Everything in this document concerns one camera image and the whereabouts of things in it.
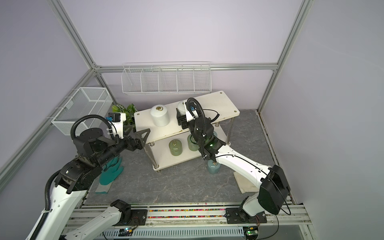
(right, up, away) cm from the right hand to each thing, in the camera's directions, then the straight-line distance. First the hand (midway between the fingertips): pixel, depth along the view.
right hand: (185, 106), depth 69 cm
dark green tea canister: (-7, -22, +16) cm, 28 cm away
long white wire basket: (-15, +23, +29) cm, 39 cm away
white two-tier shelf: (-13, -20, +20) cm, 31 cm away
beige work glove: (+32, -43, +14) cm, 55 cm away
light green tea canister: (+3, -20, +16) cm, 26 cm away
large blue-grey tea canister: (+15, -33, +16) cm, 40 cm away
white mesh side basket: (-61, +5, +19) cm, 64 cm away
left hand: (-18, -11, -8) cm, 22 cm away
